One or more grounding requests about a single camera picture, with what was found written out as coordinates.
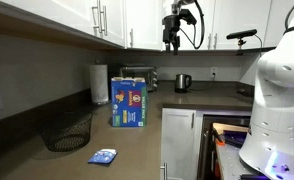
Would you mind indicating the black camera stand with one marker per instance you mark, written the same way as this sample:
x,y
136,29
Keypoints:
x,y
240,46

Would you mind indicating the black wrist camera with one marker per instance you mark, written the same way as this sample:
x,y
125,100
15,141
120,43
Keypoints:
x,y
188,16

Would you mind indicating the black bar stereo camera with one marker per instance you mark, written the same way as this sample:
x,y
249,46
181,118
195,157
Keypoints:
x,y
242,34

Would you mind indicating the steel electric kettle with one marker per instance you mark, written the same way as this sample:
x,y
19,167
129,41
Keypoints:
x,y
182,83

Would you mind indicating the blue cardboard snack box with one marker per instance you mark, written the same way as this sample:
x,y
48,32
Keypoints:
x,y
128,103

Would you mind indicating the perforated metal robot table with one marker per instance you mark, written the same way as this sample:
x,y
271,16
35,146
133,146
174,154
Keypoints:
x,y
230,163

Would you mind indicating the blue sachet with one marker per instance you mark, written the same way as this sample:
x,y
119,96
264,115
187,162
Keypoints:
x,y
103,156

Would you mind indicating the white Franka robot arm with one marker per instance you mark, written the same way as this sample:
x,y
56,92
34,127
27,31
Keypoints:
x,y
277,100

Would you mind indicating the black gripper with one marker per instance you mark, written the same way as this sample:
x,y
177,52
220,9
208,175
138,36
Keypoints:
x,y
170,26

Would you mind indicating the white paper towel roll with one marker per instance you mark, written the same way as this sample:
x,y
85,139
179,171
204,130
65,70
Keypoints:
x,y
99,83

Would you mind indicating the orange plastic piece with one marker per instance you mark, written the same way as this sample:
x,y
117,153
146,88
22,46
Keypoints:
x,y
219,140

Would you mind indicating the silver toaster oven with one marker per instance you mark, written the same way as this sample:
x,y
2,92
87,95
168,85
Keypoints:
x,y
142,76

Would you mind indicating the white lower cabinet door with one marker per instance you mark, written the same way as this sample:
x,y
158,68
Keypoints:
x,y
177,143

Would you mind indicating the dark blue flat object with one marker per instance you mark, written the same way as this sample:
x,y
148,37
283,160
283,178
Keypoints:
x,y
235,138

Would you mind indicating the white wall outlet small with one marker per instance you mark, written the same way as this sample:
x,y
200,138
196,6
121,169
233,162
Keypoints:
x,y
213,71

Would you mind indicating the wooden board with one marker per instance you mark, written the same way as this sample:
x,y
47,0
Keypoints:
x,y
230,127

